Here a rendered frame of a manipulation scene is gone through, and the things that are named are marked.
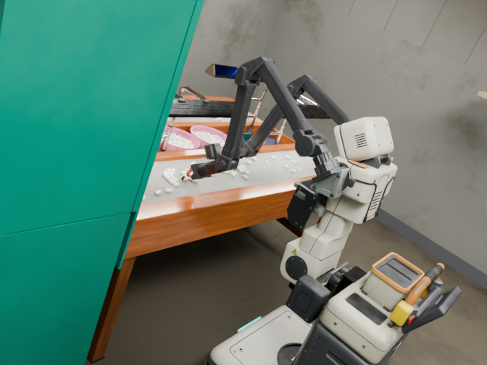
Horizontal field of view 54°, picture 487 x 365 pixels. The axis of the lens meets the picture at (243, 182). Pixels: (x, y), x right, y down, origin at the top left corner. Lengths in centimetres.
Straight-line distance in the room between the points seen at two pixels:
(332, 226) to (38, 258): 106
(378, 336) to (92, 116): 115
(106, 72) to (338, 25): 383
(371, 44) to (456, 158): 132
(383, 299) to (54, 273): 114
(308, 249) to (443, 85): 293
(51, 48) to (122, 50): 20
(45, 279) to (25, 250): 17
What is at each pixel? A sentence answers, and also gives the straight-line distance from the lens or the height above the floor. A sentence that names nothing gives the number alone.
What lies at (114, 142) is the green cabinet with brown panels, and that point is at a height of 112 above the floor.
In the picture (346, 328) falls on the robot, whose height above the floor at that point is 75.
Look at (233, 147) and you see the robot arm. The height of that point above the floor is 106.
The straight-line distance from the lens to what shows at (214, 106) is 224.
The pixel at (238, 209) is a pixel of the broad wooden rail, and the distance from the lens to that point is 224.
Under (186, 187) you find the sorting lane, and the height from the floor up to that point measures 74.
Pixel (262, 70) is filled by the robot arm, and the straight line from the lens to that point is 181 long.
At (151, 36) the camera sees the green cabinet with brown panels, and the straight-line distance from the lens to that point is 140.
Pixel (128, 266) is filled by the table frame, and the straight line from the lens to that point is 197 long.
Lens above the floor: 172
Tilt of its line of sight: 23 degrees down
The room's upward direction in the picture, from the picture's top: 22 degrees clockwise
